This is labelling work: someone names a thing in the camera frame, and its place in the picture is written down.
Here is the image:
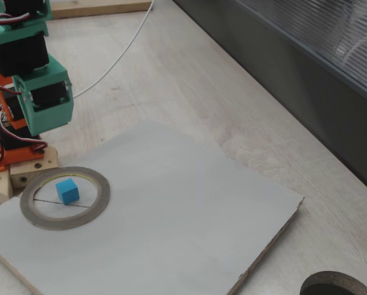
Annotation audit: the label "white USB cable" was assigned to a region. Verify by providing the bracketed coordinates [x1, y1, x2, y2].
[72, 0, 156, 99]

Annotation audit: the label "wooden base block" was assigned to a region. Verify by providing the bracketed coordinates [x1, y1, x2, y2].
[0, 146, 60, 205]

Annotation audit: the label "grey ring of tape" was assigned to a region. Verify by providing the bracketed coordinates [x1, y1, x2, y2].
[19, 166, 111, 231]

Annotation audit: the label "frosted glass desk partition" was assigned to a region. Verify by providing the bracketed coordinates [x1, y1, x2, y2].
[173, 0, 367, 199]

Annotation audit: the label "blue cube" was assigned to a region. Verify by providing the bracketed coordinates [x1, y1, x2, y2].
[55, 177, 80, 206]

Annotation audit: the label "long wooden plank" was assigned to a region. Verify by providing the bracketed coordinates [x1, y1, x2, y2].
[49, 0, 153, 20]

